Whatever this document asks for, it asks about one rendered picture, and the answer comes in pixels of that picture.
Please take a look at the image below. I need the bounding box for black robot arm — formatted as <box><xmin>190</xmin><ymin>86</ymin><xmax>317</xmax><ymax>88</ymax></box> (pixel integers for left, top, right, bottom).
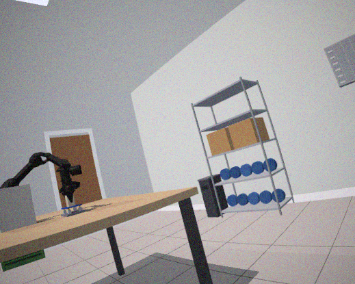
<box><xmin>0</xmin><ymin>152</ymin><xmax>82</xmax><ymax>189</ymax></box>

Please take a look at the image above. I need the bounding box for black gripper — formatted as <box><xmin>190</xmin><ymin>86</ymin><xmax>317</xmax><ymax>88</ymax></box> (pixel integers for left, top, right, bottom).
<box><xmin>60</xmin><ymin>177</ymin><xmax>77</xmax><ymax>202</ymax></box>

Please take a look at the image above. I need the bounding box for blue board with square handle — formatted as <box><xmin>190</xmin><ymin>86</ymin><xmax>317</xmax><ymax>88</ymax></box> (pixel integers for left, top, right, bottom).
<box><xmin>61</xmin><ymin>196</ymin><xmax>82</xmax><ymax>209</ymax></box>

